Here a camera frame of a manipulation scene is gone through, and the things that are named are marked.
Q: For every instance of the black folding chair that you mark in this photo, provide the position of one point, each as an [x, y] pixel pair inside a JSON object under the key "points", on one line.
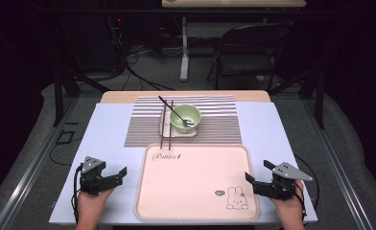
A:
{"points": [[240, 64]]}

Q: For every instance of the white table cover sheet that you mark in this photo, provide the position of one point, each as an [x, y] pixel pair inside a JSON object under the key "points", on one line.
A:
{"points": [[106, 134]]}

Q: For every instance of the aluminium floor rail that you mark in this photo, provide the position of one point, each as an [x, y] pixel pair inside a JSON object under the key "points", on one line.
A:
{"points": [[339, 166], [32, 166]]}

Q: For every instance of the black spoon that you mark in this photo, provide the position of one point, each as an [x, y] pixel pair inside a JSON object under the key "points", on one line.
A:
{"points": [[189, 122]]}

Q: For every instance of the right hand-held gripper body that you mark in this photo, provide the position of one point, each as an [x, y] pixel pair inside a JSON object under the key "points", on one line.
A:
{"points": [[283, 188]]}

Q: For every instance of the light green bowl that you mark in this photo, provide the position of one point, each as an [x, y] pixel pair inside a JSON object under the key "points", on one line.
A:
{"points": [[183, 113]]}

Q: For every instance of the person's left hand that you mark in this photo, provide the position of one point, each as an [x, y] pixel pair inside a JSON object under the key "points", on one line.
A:
{"points": [[91, 204]]}

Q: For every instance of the person's right hand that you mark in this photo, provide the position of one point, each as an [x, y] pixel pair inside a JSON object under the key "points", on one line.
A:
{"points": [[288, 207]]}

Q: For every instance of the dark box with red light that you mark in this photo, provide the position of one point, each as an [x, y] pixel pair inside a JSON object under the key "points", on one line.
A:
{"points": [[116, 35]]}

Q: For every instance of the light wooden table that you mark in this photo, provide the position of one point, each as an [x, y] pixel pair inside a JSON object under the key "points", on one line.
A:
{"points": [[119, 96]]}

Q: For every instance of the white square plate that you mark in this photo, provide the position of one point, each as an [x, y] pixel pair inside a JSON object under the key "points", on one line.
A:
{"points": [[167, 126]]}

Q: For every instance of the beige tray with rabbit print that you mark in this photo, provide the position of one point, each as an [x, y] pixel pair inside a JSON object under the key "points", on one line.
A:
{"points": [[192, 179]]}

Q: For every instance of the white table leg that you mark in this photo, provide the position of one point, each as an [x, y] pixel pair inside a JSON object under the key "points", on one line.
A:
{"points": [[184, 54]]}

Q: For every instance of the black metal stand frame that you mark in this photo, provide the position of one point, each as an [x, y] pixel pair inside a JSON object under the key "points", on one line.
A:
{"points": [[58, 102], [319, 102]]}

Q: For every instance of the brown wooden chopstick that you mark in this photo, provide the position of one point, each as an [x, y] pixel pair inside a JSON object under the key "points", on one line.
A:
{"points": [[170, 127], [163, 127]]}

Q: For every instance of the background wooden table top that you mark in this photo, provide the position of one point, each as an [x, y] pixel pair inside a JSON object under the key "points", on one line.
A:
{"points": [[234, 3]]}

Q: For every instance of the striped brown woven placemat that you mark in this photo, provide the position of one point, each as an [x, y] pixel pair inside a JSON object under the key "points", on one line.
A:
{"points": [[215, 127]]}

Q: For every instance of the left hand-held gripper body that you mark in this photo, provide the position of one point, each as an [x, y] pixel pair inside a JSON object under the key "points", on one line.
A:
{"points": [[91, 182]]}

